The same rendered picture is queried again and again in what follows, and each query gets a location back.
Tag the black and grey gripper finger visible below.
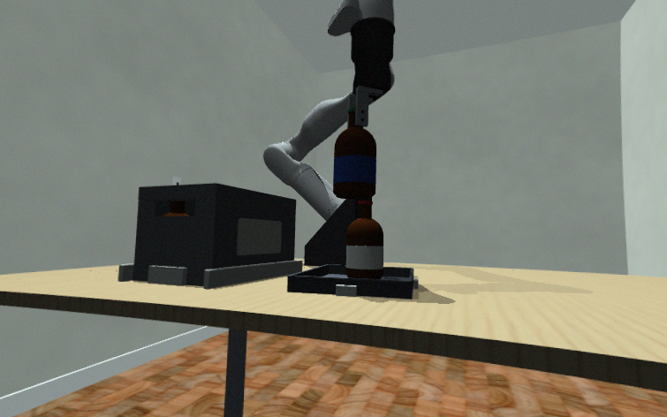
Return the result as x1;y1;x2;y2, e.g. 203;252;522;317
355;86;383;127
347;95;373;129

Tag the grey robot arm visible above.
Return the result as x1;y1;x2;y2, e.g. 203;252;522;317
263;96;348;221

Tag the grey bottle crate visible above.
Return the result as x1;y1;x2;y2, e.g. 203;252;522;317
133;183;296;286

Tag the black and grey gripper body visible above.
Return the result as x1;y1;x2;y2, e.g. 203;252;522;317
328;0;395;102

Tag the brown bottle with blue label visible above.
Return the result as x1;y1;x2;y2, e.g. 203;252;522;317
333;107;376;200

